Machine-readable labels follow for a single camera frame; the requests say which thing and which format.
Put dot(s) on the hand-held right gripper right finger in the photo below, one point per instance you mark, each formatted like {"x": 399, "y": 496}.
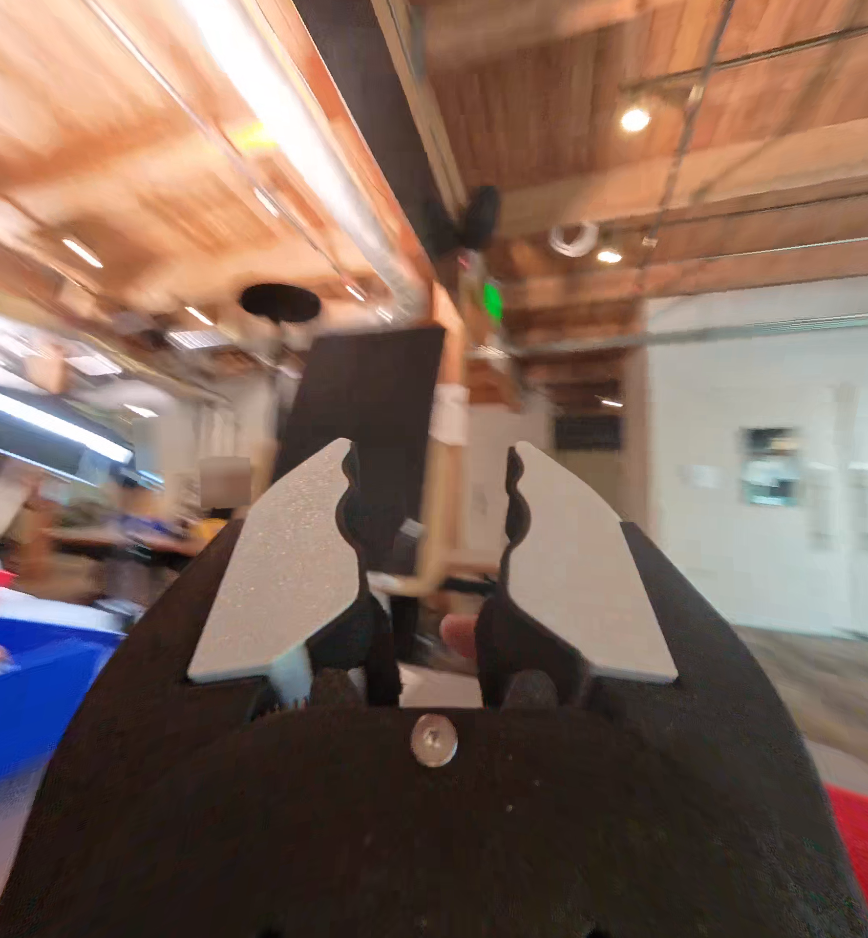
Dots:
{"x": 580, "y": 579}

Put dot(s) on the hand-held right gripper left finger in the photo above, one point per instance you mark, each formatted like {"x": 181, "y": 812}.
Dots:
{"x": 287, "y": 571}

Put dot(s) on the blue plastic bin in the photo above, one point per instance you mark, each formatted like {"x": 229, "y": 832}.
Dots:
{"x": 31, "y": 681}

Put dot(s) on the person's right hand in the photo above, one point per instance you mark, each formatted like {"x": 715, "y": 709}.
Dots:
{"x": 459, "y": 634}

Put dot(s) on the white paper notice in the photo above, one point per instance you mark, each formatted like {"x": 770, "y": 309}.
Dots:
{"x": 452, "y": 414}

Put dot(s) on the window with wave logo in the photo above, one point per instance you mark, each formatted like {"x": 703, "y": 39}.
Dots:
{"x": 771, "y": 465}

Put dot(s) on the wooden pillar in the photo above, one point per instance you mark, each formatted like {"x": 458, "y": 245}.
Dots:
{"x": 448, "y": 352}

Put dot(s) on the black round disc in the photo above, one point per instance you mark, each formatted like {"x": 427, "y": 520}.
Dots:
{"x": 280, "y": 302}

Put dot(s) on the light panel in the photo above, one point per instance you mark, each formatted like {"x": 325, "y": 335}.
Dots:
{"x": 38, "y": 432}

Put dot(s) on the black overhead pole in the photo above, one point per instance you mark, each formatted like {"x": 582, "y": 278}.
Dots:
{"x": 368, "y": 110}

